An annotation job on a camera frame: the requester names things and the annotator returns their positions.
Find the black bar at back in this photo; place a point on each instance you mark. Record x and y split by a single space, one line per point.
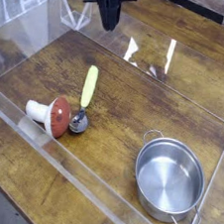
200 10

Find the silver metal pot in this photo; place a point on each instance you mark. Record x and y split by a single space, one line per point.
170 179

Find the red plush mushroom toy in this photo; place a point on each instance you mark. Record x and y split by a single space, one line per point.
56 116

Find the green handled metal spoon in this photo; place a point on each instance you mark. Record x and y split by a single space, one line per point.
79 123

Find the clear acrylic enclosure wall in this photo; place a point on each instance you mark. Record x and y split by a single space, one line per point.
161 69

